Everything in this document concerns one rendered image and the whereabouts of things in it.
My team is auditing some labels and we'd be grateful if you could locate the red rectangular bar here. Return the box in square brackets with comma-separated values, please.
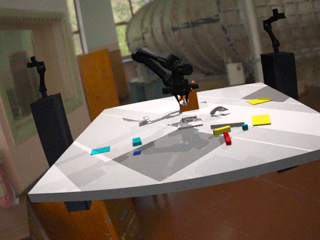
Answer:
[223, 131, 232, 146]

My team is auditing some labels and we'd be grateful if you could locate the yellow rectangular block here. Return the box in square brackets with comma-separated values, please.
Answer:
[213, 126, 231, 135]

